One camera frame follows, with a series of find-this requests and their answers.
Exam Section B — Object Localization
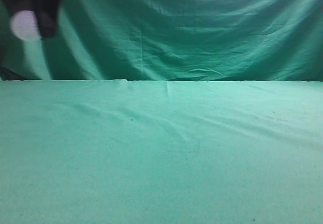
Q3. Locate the green table cloth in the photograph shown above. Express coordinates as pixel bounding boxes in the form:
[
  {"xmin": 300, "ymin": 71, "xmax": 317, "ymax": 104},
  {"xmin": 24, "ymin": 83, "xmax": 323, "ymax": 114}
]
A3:
[{"xmin": 1, "ymin": 80, "xmax": 322, "ymax": 223}]

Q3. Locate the green backdrop cloth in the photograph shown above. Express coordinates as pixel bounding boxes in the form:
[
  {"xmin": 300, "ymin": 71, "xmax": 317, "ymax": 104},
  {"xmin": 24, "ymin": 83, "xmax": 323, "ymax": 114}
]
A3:
[{"xmin": 1, "ymin": 0, "xmax": 322, "ymax": 81}]

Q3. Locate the white dimpled ball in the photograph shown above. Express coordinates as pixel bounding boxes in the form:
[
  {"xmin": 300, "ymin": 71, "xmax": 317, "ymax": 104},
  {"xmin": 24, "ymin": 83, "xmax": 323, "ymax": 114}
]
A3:
[{"xmin": 10, "ymin": 10, "xmax": 41, "ymax": 41}]

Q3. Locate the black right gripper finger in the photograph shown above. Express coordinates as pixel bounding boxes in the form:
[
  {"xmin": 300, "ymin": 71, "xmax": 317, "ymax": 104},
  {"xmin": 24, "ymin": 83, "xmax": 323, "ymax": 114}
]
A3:
[{"xmin": 31, "ymin": 0, "xmax": 63, "ymax": 38}]

